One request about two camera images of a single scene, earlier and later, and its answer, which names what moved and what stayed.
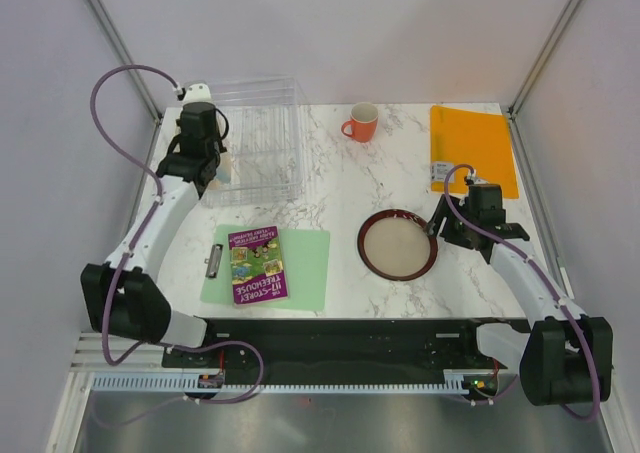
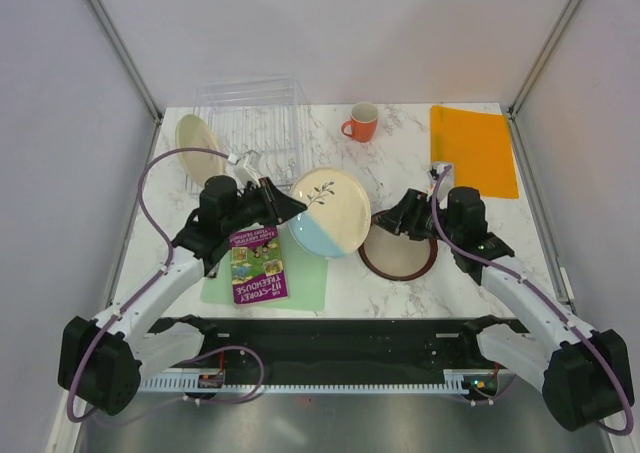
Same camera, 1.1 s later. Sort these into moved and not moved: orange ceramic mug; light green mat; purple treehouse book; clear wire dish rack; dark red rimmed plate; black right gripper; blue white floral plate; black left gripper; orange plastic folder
Moved: black right gripper; black left gripper; blue white floral plate
Not moved: dark red rimmed plate; purple treehouse book; orange ceramic mug; light green mat; clear wire dish rack; orange plastic folder
